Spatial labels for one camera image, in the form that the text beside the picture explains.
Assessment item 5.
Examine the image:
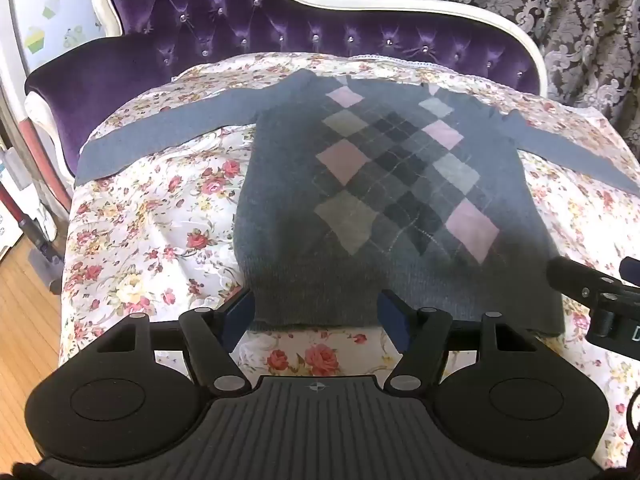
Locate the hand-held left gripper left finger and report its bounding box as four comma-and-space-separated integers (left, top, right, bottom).
95, 289, 257, 395

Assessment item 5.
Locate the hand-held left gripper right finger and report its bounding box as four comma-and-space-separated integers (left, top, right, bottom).
377, 288, 543, 395

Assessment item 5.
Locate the grey argyle knit sweater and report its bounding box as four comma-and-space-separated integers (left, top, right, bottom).
75, 69, 640, 336

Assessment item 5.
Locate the floral print blanket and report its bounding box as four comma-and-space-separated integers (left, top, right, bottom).
57, 51, 640, 461

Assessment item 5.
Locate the grey damask curtain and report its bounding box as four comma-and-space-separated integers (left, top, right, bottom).
272, 0, 640, 136

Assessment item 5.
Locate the purple tufted sofa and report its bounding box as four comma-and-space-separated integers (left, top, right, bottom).
24, 0, 551, 211

